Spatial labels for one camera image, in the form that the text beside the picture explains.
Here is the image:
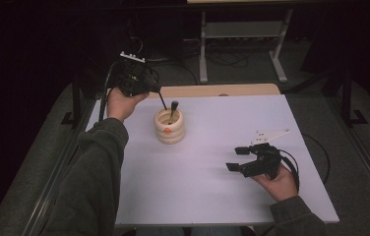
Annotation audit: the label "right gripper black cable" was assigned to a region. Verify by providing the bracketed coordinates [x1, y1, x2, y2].
[278, 148, 301, 194]

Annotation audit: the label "black stand leg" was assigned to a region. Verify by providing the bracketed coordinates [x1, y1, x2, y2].
[60, 80, 83, 128]
[339, 67, 370, 128]

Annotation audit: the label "large black makeup brush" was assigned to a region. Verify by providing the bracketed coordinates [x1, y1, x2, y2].
[167, 100, 180, 126]

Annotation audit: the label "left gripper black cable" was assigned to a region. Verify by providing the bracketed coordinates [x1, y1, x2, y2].
[97, 60, 122, 123]

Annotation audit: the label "thin black makeup brush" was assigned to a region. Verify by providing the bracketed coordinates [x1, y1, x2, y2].
[157, 92, 168, 111]

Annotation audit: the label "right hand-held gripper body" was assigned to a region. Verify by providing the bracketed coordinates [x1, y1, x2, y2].
[238, 128, 291, 180]

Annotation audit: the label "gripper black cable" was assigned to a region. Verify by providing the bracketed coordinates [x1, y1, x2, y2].
[97, 60, 122, 123]
[278, 148, 301, 194]

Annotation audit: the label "grey metal stand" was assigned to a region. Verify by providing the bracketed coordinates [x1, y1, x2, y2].
[198, 9, 294, 85]

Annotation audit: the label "black floor cables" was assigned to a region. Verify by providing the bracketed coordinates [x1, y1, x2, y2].
[182, 37, 250, 69]

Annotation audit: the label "wooden board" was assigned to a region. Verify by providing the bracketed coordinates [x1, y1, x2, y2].
[147, 83, 281, 99]

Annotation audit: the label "person's right hand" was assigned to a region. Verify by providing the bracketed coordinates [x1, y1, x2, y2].
[251, 162, 301, 203]

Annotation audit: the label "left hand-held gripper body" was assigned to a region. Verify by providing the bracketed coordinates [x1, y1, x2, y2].
[115, 51, 162, 98]

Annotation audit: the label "cream ribbed brush holder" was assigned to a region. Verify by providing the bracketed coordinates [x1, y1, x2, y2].
[154, 107, 186, 145]

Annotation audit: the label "person's left hand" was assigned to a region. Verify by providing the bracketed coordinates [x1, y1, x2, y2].
[106, 87, 151, 123]

